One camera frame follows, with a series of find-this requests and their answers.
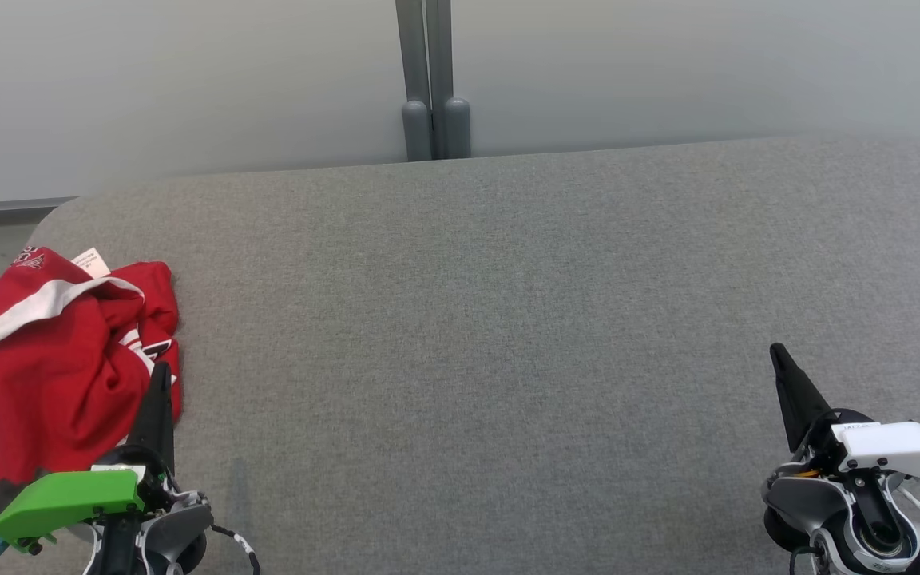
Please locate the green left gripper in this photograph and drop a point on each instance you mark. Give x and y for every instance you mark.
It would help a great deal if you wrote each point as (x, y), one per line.
(69, 495)

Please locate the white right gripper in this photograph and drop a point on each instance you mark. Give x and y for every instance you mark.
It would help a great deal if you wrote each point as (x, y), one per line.
(899, 449)

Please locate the red shorts with white stripe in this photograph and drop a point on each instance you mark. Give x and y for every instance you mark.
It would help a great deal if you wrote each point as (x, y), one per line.
(29, 307)

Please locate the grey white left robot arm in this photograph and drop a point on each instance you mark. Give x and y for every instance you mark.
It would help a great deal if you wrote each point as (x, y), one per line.
(176, 527)

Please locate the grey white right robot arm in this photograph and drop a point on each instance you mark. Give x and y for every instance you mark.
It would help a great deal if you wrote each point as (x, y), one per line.
(811, 503)

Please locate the grey wall rail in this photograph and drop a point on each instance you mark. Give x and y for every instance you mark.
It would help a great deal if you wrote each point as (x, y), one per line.
(5, 206)

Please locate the grey partition post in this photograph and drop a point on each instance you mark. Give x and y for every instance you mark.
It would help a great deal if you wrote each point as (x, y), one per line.
(414, 64)
(446, 64)

